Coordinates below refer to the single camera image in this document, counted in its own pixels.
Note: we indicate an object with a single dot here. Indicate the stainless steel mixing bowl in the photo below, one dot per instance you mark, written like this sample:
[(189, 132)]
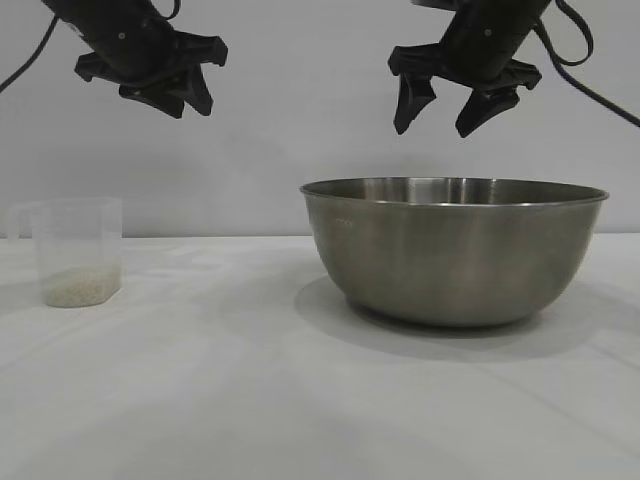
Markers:
[(450, 260)]

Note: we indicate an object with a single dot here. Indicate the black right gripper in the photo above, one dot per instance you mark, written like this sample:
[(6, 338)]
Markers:
[(480, 45)]

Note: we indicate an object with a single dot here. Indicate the clear plastic measuring cup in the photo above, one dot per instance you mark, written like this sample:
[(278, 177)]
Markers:
[(80, 240)]

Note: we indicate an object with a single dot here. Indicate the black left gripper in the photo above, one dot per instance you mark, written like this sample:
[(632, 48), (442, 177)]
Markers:
[(125, 47)]

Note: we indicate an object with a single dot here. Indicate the white uncooked rice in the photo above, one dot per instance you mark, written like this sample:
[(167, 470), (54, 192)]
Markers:
[(80, 287)]

